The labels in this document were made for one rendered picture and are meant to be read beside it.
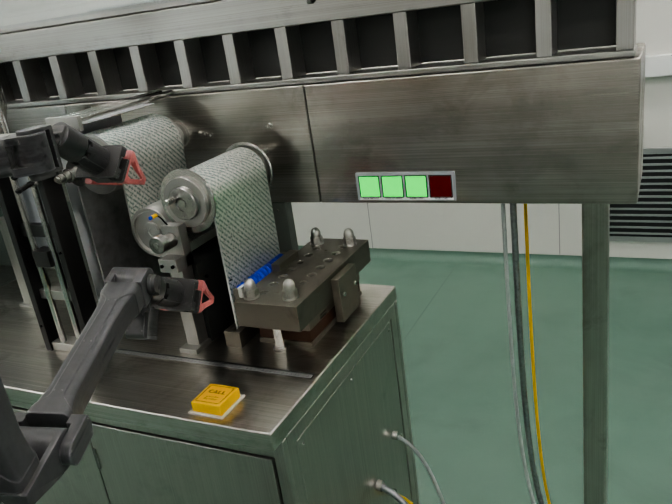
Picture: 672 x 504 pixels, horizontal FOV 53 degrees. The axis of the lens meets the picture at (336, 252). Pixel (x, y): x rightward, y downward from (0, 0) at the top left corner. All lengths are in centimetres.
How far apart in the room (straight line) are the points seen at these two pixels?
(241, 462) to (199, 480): 14
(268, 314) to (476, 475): 129
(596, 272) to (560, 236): 233
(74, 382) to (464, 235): 339
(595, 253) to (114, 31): 137
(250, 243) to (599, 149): 80
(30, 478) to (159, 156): 99
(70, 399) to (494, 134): 101
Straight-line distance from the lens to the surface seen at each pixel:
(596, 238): 175
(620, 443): 273
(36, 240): 176
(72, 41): 211
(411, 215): 428
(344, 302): 160
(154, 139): 174
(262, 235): 168
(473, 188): 159
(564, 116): 151
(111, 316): 117
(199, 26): 182
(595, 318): 184
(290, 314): 145
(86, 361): 110
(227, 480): 148
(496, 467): 259
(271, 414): 134
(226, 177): 156
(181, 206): 153
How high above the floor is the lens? 163
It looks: 20 degrees down
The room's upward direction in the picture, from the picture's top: 8 degrees counter-clockwise
